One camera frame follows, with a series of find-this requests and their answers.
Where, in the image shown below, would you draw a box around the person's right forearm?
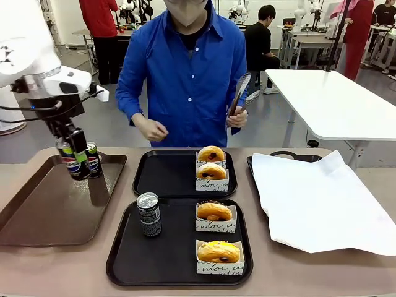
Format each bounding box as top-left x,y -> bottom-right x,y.
116,89 -> 148,126

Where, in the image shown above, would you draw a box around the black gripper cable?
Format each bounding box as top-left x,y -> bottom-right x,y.
0,91 -> 105,124

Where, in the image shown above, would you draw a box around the person in blue shirt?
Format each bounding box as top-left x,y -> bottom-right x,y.
115,0 -> 249,149

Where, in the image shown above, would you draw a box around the black plastic tray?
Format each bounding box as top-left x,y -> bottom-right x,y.
132,149 -> 238,199
105,197 -> 254,287

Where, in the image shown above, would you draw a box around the black tray with handles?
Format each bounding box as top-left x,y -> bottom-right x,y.
246,150 -> 324,217

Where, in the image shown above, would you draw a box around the green-top Pepsi can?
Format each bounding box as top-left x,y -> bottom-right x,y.
85,141 -> 103,179
56,140 -> 91,181

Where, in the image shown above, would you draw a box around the red glazed donut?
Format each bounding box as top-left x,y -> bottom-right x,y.
197,145 -> 226,163

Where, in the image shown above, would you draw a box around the doughnut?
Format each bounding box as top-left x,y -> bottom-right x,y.
196,239 -> 245,275
195,199 -> 238,232
194,168 -> 230,192

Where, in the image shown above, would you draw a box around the large white table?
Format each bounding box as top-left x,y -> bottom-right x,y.
265,68 -> 396,171

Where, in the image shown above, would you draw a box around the person's right hand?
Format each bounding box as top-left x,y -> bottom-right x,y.
131,112 -> 170,143

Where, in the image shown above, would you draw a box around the seated person in black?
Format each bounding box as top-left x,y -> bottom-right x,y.
244,4 -> 281,95

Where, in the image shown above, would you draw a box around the white paper sheet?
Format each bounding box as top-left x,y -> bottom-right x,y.
251,150 -> 396,257

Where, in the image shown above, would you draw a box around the brown plastic tray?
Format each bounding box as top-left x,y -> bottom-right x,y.
0,151 -> 128,248

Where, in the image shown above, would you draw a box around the black grey Pepsi can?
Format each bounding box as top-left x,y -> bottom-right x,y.
136,192 -> 163,238

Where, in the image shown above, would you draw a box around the metal serving tongs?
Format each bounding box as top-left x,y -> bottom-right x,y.
227,72 -> 262,118

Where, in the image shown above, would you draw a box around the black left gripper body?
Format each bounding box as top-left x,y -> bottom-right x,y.
29,94 -> 85,139

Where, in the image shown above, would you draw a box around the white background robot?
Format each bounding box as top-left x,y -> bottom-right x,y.
228,0 -> 249,24
119,0 -> 155,23
293,0 -> 323,33

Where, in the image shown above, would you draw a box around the grey background table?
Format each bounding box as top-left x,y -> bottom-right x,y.
278,24 -> 344,71

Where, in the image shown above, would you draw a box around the yellow glazed donut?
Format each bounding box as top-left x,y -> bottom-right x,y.
197,240 -> 241,263

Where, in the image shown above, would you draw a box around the person with pink headscarf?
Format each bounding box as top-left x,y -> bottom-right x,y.
329,0 -> 375,81

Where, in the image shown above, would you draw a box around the person in black sweater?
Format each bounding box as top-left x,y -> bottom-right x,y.
371,0 -> 396,26

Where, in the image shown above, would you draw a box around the black camera stand pole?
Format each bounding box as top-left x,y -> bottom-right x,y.
325,0 -> 354,72

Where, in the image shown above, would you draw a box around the standing person in red top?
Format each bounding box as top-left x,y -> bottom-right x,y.
79,0 -> 120,86

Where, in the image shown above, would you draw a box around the person's left hand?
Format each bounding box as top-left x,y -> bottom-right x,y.
226,107 -> 249,129

